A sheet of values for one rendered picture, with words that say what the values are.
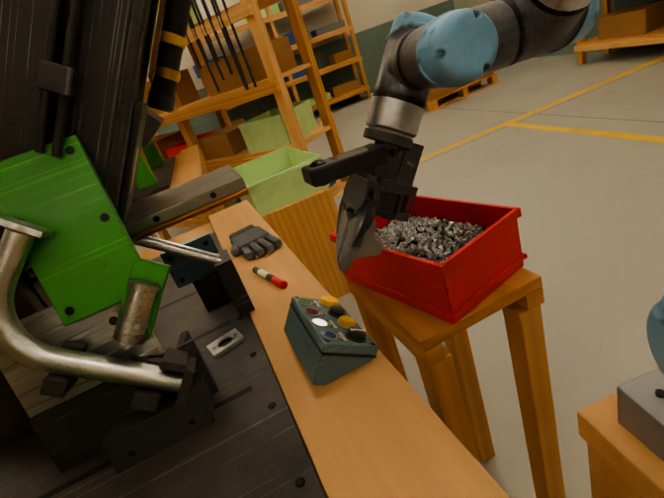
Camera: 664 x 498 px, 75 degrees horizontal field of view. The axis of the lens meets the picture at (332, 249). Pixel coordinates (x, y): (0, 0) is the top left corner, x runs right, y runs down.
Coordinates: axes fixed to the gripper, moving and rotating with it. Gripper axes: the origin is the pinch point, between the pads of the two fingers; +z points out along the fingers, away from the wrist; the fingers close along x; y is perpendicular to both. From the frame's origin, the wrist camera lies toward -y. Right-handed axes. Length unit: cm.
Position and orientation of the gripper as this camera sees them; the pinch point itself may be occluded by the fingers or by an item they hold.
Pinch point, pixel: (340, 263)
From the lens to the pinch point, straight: 65.0
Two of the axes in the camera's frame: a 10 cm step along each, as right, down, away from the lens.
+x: -3.5, -3.0, 8.9
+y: 9.0, 1.5, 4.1
